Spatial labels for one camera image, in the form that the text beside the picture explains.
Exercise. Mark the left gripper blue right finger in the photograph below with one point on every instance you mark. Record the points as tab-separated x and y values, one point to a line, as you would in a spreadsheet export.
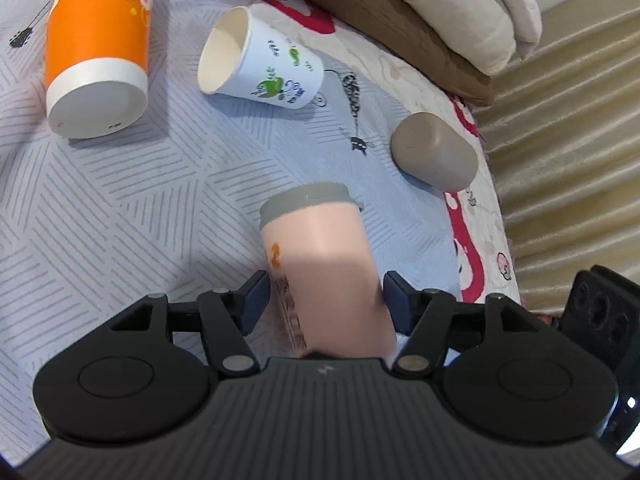
424	316

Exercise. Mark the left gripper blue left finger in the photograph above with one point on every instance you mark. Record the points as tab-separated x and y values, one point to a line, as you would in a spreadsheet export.
227	318

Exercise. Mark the pink tumbler with grey lid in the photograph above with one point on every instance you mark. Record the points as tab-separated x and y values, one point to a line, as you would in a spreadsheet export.
324	277

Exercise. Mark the taupe plastic cup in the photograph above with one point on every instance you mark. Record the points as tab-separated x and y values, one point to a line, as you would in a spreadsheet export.
429	150

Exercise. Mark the white printed paper cup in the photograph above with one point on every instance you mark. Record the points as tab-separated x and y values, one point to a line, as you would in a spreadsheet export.
246	58

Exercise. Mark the orange paper cup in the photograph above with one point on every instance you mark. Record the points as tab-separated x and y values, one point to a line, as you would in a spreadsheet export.
96	65

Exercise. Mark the bear print bedsheet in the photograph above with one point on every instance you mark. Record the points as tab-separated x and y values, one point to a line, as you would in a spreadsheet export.
484	259

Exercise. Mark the light blue patterned cloth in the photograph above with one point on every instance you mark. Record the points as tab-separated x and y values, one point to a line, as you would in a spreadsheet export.
171	204

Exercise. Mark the beige curtain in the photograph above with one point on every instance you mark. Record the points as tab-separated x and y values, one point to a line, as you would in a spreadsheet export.
562	140

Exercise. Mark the cream folded blanket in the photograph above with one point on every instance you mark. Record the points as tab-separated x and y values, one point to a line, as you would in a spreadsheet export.
481	31

